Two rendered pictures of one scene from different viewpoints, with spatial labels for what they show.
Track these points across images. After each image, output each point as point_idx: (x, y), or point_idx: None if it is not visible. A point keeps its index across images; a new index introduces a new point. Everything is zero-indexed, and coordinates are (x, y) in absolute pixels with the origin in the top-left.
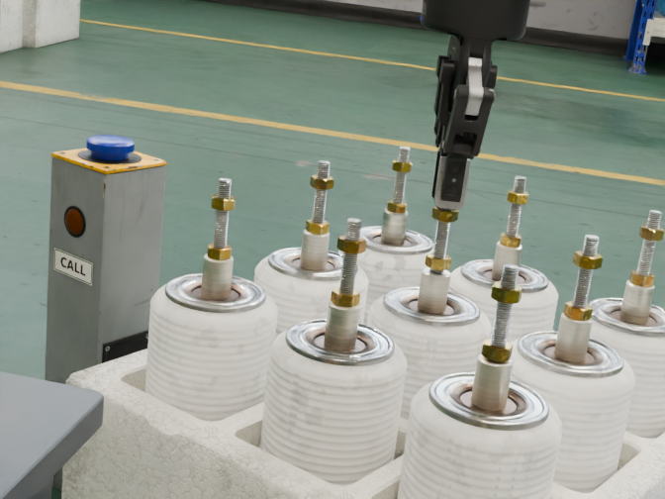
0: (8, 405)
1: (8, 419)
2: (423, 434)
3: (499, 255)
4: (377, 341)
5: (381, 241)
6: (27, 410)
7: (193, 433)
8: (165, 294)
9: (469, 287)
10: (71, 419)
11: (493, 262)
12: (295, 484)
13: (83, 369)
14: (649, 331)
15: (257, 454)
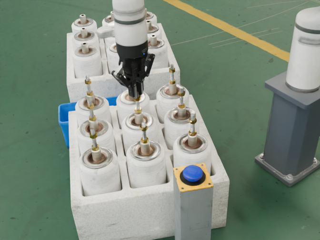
0: (281, 83)
1: (283, 80)
2: (188, 97)
3: (97, 122)
4: (173, 111)
5: (101, 158)
6: (279, 81)
7: (212, 146)
8: (206, 146)
9: (110, 128)
10: (273, 78)
11: (86, 134)
12: (203, 126)
13: (223, 181)
14: (100, 95)
15: (204, 135)
